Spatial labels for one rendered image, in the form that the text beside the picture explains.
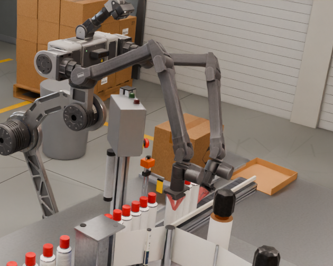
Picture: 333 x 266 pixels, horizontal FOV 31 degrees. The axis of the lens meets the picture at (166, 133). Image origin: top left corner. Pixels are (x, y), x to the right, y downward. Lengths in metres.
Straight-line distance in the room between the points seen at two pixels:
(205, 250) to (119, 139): 0.51
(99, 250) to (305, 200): 1.46
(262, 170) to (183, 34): 4.10
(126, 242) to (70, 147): 3.05
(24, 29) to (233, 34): 2.33
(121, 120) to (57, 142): 3.04
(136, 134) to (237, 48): 4.88
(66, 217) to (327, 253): 1.16
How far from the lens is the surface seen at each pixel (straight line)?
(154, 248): 2.28
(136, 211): 2.35
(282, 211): 3.01
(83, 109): 2.98
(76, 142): 5.20
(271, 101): 6.98
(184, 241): 2.25
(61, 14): 6.23
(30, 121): 3.37
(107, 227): 2.06
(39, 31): 6.43
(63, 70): 2.67
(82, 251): 2.06
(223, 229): 2.34
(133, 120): 2.18
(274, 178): 3.34
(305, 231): 2.88
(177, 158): 2.36
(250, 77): 7.01
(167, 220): 2.58
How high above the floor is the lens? 2.19
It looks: 21 degrees down
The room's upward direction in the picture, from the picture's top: 6 degrees clockwise
